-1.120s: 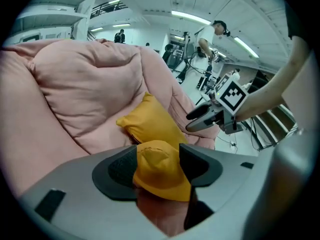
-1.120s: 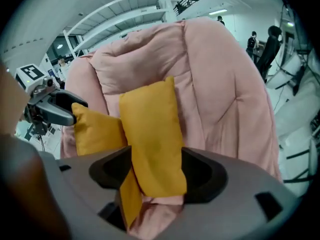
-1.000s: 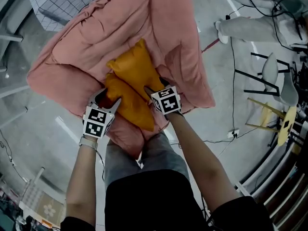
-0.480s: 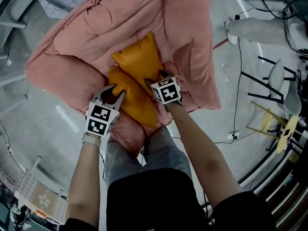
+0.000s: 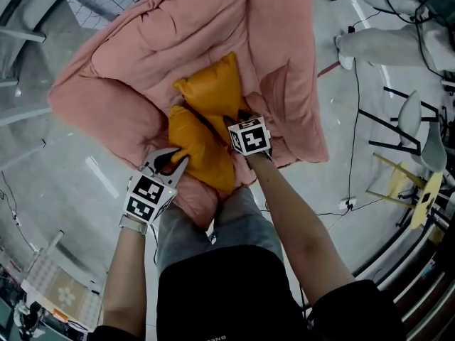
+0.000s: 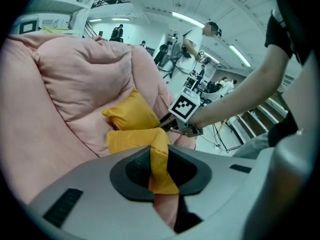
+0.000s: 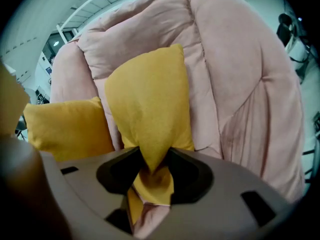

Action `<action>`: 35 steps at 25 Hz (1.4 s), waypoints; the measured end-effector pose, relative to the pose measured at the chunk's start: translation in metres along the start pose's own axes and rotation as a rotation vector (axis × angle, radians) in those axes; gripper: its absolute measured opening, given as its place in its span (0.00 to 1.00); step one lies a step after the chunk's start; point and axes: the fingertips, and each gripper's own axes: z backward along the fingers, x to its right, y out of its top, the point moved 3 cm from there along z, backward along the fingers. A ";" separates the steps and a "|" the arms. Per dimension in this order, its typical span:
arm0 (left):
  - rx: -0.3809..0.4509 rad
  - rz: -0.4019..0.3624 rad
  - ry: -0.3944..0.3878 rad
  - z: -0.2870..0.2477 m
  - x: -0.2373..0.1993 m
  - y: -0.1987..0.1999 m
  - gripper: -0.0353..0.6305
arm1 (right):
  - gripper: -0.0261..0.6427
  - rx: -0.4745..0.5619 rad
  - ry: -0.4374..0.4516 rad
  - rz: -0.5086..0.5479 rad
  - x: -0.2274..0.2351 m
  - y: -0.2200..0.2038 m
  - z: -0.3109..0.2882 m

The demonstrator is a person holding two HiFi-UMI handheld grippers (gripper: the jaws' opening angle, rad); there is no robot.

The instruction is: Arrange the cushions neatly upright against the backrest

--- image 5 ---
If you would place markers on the floral patterned cloth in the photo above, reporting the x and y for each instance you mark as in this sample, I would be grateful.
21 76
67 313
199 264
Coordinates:
64 293

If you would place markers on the person's black shirt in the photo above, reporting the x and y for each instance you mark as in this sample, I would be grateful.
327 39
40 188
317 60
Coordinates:
231 297

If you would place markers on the person's right forearm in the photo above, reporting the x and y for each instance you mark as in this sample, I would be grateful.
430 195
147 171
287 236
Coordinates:
295 226

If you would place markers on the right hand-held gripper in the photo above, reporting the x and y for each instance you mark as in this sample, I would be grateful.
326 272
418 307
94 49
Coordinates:
254 139

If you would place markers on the white side table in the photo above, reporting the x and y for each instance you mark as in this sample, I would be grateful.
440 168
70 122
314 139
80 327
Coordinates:
21 34

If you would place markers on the grey shell chair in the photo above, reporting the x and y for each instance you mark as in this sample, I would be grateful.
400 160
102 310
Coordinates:
412 116

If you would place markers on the white wristband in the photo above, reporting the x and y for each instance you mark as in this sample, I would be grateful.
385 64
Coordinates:
133 224

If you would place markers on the yellow round stool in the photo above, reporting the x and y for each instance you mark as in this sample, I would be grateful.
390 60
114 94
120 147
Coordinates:
426 197

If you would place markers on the white power strip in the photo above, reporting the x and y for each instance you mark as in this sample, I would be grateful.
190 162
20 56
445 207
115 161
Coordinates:
348 203

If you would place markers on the person's left forearm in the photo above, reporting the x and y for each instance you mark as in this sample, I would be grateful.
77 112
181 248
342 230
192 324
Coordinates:
124 279

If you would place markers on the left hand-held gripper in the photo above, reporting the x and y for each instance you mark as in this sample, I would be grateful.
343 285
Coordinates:
145 194

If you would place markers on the pink quilted blanket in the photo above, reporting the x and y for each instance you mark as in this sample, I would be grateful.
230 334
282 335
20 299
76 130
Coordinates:
142 48

